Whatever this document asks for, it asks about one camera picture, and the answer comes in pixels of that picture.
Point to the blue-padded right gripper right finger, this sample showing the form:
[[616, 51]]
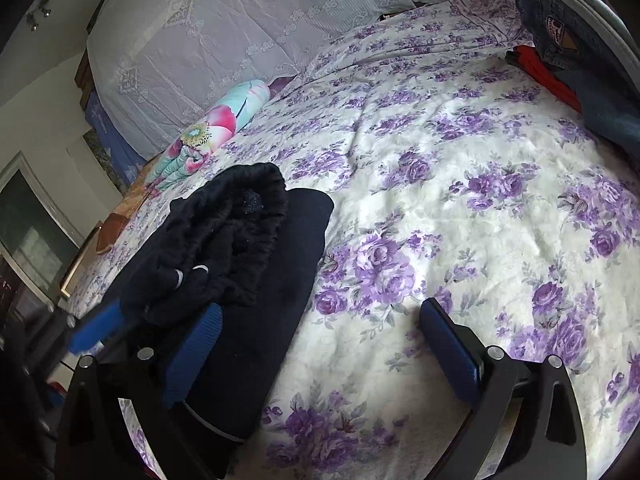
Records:
[[547, 440]]

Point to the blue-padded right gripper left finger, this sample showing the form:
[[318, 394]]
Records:
[[125, 415]]

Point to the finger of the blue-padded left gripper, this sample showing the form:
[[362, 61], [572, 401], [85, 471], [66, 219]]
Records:
[[94, 329]]

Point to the dark navy pants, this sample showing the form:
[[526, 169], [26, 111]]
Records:
[[250, 245]]

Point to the orange brown pillow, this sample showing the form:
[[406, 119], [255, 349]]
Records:
[[120, 216]]

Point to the dark glass door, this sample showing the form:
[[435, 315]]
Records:
[[37, 240]]

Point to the blue floral fabric behind headboard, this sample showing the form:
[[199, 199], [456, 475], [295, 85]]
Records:
[[126, 162]]

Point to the folded teal pink floral blanket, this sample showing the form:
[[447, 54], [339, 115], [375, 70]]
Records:
[[198, 142]]

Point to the purple floral white bedspread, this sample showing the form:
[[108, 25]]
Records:
[[454, 176]]

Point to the ceiling spotlight fixture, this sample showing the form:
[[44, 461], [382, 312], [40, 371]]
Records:
[[42, 10]]

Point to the blue jeans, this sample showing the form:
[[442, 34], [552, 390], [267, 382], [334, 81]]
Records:
[[593, 61]]

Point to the red garment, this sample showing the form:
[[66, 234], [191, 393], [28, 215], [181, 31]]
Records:
[[527, 59]]

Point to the grey folded garment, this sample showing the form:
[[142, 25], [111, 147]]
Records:
[[590, 5]]

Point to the wooden gold bed frame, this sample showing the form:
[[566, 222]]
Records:
[[85, 256]]

